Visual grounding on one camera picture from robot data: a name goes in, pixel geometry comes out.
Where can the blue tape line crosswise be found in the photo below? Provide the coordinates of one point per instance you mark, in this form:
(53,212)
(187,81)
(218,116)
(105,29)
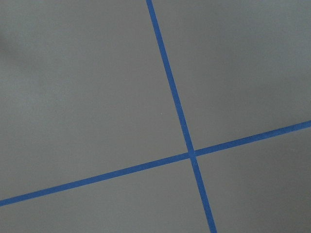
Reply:
(156,163)

